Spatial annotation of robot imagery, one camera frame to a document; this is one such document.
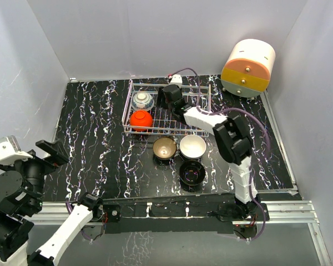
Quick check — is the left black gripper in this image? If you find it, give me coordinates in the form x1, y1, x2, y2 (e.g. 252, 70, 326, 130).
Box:
0, 137, 68, 210

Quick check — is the blue floral white bowl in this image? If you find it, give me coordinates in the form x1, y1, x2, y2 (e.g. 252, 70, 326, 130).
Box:
132, 92, 155, 111

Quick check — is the orange bowl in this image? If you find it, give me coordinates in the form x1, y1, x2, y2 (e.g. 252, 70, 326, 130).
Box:
130, 110, 153, 131

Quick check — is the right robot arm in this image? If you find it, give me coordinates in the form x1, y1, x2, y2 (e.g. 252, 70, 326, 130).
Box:
157, 84, 266, 221

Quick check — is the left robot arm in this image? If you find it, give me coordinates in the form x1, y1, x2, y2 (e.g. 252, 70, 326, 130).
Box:
0, 136, 104, 265

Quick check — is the brown bowl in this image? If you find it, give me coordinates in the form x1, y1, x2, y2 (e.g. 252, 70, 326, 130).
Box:
153, 137, 177, 160

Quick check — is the black glossy bowl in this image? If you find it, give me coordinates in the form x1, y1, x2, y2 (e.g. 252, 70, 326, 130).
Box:
179, 160, 206, 186

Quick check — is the pastel round drawer cabinet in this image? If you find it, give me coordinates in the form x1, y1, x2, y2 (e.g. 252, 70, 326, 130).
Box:
220, 39, 276, 98

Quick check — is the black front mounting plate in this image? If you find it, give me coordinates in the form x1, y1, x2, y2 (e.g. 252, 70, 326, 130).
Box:
103, 204, 269, 239

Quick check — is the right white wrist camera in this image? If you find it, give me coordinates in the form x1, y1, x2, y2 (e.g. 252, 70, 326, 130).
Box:
169, 74, 183, 87

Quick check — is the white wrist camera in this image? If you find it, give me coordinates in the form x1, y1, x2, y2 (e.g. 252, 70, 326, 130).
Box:
0, 135, 33, 166
169, 74, 183, 87

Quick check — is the white wire dish rack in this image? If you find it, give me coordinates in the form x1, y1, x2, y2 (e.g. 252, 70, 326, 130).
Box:
122, 80, 212, 137

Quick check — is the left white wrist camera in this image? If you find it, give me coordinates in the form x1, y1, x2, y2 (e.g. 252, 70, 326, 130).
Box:
0, 135, 33, 166

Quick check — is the aluminium frame rail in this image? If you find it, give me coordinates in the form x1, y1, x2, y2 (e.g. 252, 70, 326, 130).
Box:
41, 91, 332, 266

